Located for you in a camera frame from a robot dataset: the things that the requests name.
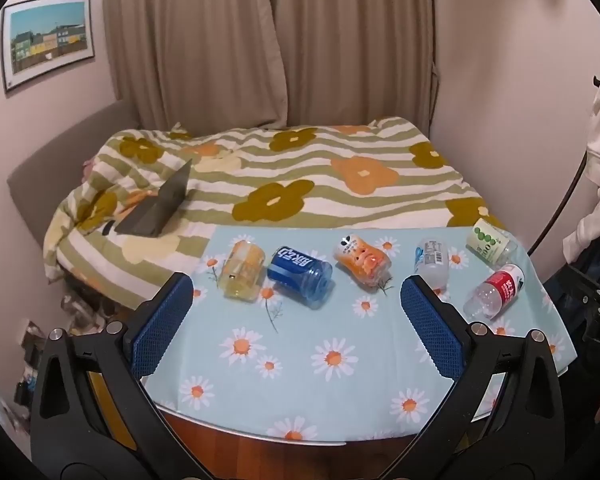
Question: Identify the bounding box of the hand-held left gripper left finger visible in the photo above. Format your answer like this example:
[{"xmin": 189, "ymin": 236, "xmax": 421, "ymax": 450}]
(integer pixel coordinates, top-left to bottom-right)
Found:
[{"xmin": 30, "ymin": 273, "xmax": 209, "ymax": 480}]

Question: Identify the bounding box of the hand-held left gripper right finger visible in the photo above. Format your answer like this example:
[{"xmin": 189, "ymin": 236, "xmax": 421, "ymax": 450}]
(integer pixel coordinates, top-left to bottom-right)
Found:
[{"xmin": 400, "ymin": 274, "xmax": 567, "ymax": 480}]

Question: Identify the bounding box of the blue label plastic bottle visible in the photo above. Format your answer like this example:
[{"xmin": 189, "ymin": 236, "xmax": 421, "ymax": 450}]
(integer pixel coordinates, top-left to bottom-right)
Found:
[{"xmin": 266, "ymin": 246, "xmax": 334, "ymax": 309}]

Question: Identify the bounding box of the clear bottle blue white label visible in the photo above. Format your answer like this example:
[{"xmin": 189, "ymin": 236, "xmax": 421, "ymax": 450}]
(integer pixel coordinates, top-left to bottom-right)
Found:
[{"xmin": 412, "ymin": 238, "xmax": 451, "ymax": 291}]

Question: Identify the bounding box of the clear bottle red label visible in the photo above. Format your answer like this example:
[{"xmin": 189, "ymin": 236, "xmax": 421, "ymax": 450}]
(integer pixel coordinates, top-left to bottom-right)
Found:
[{"xmin": 462, "ymin": 263, "xmax": 526, "ymax": 320}]

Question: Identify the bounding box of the yellow plastic bottle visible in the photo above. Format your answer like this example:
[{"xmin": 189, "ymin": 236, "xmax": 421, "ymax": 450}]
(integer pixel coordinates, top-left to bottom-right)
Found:
[{"xmin": 219, "ymin": 240, "xmax": 266, "ymax": 302}]

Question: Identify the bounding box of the orange label plastic bottle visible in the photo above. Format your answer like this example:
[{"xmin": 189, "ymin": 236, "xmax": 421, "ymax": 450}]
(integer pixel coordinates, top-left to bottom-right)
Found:
[{"xmin": 334, "ymin": 233, "xmax": 392, "ymax": 289}]

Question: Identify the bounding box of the light blue daisy tablecloth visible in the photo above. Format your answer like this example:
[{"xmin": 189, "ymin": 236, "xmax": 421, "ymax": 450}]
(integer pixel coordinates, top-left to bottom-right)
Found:
[{"xmin": 142, "ymin": 225, "xmax": 578, "ymax": 443}]

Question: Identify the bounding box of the clear bottle green dotted label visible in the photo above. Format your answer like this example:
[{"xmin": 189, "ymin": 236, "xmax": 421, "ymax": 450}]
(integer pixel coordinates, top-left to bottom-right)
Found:
[{"xmin": 466, "ymin": 218, "xmax": 519, "ymax": 266}]

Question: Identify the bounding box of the grey laptop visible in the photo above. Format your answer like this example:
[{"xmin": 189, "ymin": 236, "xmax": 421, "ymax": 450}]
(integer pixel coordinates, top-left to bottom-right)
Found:
[{"xmin": 114, "ymin": 158, "xmax": 194, "ymax": 239}]

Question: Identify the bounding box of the pile of floor clutter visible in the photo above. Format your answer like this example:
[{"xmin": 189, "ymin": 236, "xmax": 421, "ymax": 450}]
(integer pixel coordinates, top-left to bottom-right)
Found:
[{"xmin": 11, "ymin": 287, "xmax": 131, "ymax": 413}]

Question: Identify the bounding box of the black curved pole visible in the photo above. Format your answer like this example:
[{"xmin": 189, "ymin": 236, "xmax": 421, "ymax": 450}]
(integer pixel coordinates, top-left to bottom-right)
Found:
[{"xmin": 527, "ymin": 146, "xmax": 594, "ymax": 262}]

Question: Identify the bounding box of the grey bed headboard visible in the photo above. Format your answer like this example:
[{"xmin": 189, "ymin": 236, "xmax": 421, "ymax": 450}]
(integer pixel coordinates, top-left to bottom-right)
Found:
[{"xmin": 6, "ymin": 99, "xmax": 142, "ymax": 257}]

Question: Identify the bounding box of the striped floral blanket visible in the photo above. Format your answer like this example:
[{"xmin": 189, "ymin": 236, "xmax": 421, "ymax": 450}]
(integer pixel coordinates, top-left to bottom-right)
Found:
[{"xmin": 42, "ymin": 116, "xmax": 507, "ymax": 311}]

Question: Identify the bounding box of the beige curtain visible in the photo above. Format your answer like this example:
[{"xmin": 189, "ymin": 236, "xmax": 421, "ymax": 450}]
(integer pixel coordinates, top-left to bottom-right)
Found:
[{"xmin": 101, "ymin": 0, "xmax": 439, "ymax": 134}]

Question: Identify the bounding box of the black camera equipment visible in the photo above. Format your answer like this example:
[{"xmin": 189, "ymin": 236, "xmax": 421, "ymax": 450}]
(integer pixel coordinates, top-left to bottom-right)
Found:
[{"xmin": 542, "ymin": 232, "xmax": 600, "ymax": 428}]

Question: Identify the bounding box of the framed wall picture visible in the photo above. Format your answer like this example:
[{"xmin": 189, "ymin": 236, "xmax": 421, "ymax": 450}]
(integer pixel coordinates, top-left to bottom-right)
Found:
[{"xmin": 0, "ymin": 0, "xmax": 97, "ymax": 95}]

